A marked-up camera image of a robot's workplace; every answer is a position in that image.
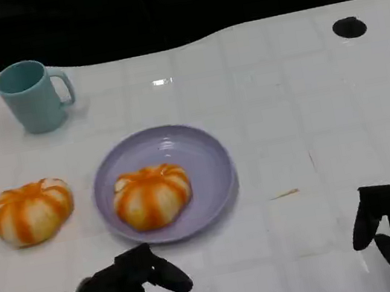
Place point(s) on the orange white toy bread roll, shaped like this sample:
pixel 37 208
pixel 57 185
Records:
pixel 33 214
pixel 151 197

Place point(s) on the lilac plate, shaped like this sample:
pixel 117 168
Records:
pixel 205 159

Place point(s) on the black round table grommet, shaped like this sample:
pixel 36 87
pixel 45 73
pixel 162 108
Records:
pixel 349 28

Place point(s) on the pale green mug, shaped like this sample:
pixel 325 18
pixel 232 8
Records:
pixel 34 100

